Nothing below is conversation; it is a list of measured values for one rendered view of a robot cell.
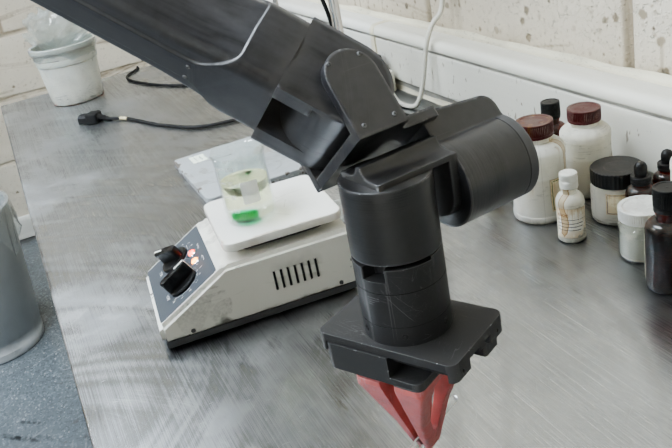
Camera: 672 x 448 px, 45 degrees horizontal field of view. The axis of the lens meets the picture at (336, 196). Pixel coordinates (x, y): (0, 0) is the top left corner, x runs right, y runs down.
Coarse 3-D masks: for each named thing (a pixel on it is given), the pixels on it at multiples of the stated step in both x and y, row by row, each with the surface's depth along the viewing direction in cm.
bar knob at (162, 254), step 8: (168, 248) 83; (176, 248) 83; (184, 248) 84; (160, 256) 84; (168, 256) 83; (176, 256) 83; (184, 256) 83; (168, 264) 84; (176, 264) 82; (168, 272) 83
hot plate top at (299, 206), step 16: (304, 176) 88; (288, 192) 85; (304, 192) 84; (320, 192) 83; (208, 208) 85; (224, 208) 84; (288, 208) 81; (304, 208) 80; (320, 208) 80; (336, 208) 79; (224, 224) 80; (272, 224) 78; (288, 224) 78; (304, 224) 78; (320, 224) 78; (224, 240) 77; (240, 240) 76; (256, 240) 76
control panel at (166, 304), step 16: (192, 240) 85; (192, 256) 82; (208, 256) 79; (160, 272) 84; (208, 272) 77; (160, 288) 82; (192, 288) 77; (160, 304) 79; (176, 304) 77; (160, 320) 77
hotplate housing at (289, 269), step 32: (224, 256) 78; (256, 256) 77; (288, 256) 78; (320, 256) 79; (224, 288) 76; (256, 288) 78; (288, 288) 79; (320, 288) 80; (192, 320) 77; (224, 320) 78
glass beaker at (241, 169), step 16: (224, 144) 81; (240, 144) 81; (256, 144) 80; (224, 160) 76; (240, 160) 76; (256, 160) 77; (224, 176) 77; (240, 176) 77; (256, 176) 77; (224, 192) 78; (240, 192) 77; (256, 192) 78; (272, 192) 80; (240, 208) 78; (256, 208) 78; (272, 208) 79; (240, 224) 79; (256, 224) 79
